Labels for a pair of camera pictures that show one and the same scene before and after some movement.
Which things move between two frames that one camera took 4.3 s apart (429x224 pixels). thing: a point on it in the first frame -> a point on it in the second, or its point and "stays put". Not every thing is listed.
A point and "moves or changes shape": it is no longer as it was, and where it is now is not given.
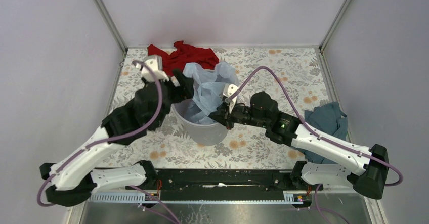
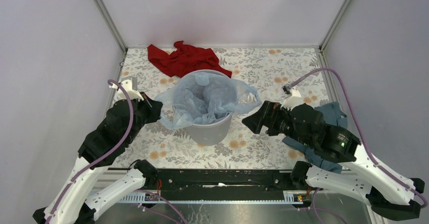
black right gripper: x=223 y=115 -> x=268 y=112
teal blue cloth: x=329 y=118 stays put
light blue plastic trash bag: x=209 y=86 moves or changes shape
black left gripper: x=186 y=89 -> x=155 y=107
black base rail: x=188 y=185 stays put
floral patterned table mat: x=293 y=80 stays put
